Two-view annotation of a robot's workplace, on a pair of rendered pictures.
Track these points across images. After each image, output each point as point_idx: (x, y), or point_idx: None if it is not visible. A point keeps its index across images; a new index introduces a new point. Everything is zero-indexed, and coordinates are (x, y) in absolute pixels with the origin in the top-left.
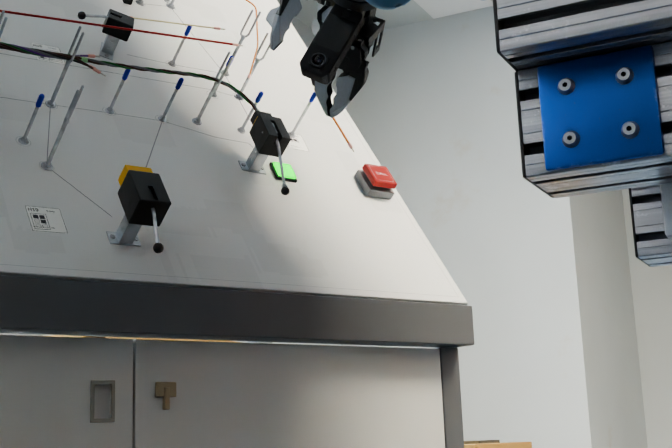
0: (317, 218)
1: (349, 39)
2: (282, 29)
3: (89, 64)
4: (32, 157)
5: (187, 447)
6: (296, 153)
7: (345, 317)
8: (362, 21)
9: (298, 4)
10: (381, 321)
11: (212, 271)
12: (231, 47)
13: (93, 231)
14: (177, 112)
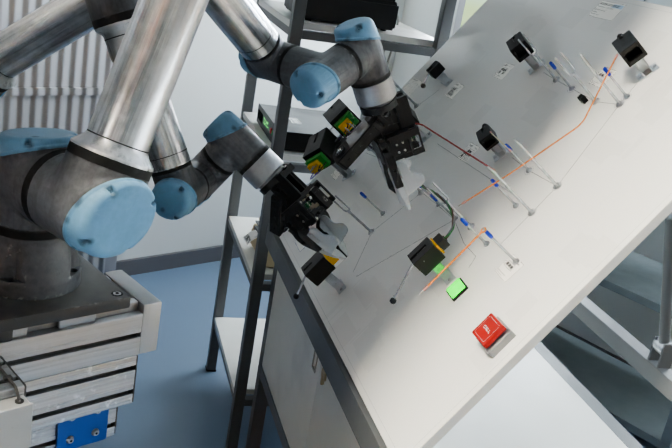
0: (423, 334)
1: (270, 211)
2: (385, 179)
3: (478, 164)
4: (374, 224)
5: (323, 410)
6: (493, 279)
7: (348, 402)
8: (275, 200)
9: (381, 163)
10: (357, 423)
11: (338, 326)
12: (609, 156)
13: (338, 276)
14: (471, 215)
